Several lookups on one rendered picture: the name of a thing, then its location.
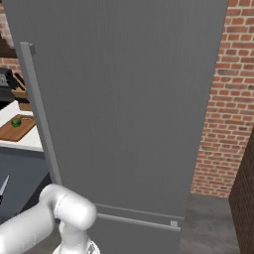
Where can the green avocado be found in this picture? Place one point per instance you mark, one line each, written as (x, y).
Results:
(16, 122)

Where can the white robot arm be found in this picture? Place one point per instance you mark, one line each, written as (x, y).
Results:
(71, 208)

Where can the wooden knife block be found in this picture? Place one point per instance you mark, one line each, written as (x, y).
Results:
(23, 96)

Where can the grey fridge upper door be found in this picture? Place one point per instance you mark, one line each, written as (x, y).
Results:
(132, 99)

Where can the wooden cutting board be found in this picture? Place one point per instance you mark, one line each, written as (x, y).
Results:
(16, 132)

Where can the black countertop appliance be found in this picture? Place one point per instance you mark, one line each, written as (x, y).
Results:
(6, 86)

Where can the dark grey base cupboard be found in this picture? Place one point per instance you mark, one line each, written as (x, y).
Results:
(23, 175)

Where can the grey fridge lower drawer front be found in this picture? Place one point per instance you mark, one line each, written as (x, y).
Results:
(139, 239)

